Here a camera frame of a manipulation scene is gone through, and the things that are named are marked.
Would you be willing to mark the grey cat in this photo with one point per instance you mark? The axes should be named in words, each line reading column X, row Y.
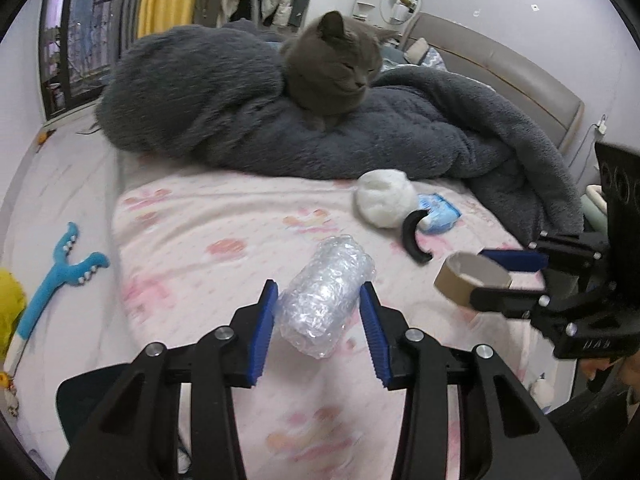
column 325, row 70

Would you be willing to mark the blue tissue packet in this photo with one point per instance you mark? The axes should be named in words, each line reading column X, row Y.
column 442, row 210

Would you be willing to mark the pale green plush toy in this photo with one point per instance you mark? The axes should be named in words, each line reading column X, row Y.
column 594, row 202

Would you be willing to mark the small white toy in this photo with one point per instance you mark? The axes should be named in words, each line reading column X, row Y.
column 12, row 404

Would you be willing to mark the yellow plastic bag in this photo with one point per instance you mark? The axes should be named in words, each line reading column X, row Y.
column 11, row 310

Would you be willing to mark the dark blue pillow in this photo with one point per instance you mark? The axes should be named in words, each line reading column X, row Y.
column 392, row 54

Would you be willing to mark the pink printed blanket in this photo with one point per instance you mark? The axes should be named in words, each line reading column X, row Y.
column 200, row 240

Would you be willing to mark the clear bubble wrap roll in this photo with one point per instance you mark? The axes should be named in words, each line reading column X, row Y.
column 320, row 295

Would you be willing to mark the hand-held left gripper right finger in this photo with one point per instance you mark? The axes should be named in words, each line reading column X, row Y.
column 372, row 335

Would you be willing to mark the round white mirror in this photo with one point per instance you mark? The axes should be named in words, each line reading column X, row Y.
column 400, row 0

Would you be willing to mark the black curved plastic piece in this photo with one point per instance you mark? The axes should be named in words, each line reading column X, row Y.
column 411, row 242

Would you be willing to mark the person's right hand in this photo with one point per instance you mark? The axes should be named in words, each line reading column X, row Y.
column 595, row 369

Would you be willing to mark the white fluffy ball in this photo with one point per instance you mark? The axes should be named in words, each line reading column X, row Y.
column 382, row 200

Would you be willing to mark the blue plastic toy fork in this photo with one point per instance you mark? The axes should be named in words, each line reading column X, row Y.
column 45, row 300

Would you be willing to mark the grey beige pillow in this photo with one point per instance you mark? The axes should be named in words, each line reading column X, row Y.
column 416, row 51

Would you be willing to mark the orange floor toy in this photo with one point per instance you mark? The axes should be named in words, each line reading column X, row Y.
column 45, row 139

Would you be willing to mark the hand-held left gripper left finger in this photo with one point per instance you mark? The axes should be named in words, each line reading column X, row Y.
column 260, row 330

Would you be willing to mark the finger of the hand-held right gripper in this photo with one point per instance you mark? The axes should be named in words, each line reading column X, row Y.
column 500, row 299
column 520, row 260

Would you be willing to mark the dark framed balcony door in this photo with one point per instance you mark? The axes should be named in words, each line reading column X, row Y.
column 75, row 35

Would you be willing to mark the beige bed headboard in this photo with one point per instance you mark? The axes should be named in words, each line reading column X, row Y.
column 500, row 65

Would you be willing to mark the small yellow duck toy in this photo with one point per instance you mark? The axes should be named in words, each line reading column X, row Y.
column 5, row 381

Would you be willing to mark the dark teal trash bin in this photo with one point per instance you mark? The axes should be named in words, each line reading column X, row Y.
column 75, row 395

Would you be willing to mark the dark grey fleece blanket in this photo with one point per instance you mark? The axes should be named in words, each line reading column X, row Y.
column 425, row 135

